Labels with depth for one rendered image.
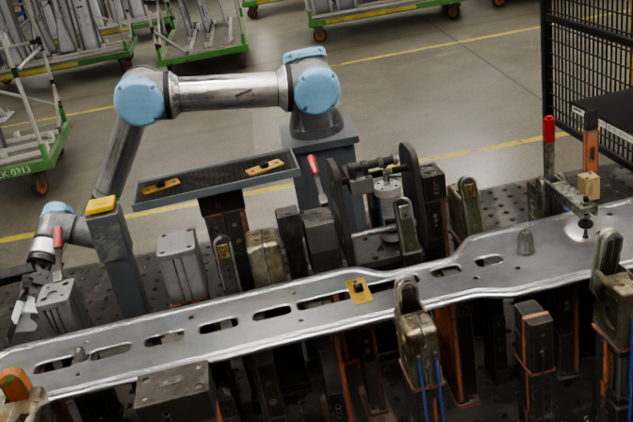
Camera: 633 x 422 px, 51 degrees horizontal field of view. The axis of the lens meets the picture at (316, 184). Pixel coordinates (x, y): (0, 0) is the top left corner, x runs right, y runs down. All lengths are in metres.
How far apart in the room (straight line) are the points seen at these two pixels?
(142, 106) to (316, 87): 0.41
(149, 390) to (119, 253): 0.48
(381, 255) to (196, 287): 0.40
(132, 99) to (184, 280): 0.47
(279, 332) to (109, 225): 0.50
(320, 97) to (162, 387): 0.80
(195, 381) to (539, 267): 0.66
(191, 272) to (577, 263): 0.74
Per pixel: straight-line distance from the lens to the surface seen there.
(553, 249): 1.38
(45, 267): 1.76
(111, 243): 1.54
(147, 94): 1.59
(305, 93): 1.59
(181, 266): 1.35
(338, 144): 1.76
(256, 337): 1.23
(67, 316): 1.43
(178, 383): 1.14
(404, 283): 1.12
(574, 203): 1.39
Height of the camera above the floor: 1.72
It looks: 24 degrees down
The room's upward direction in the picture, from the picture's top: 10 degrees counter-clockwise
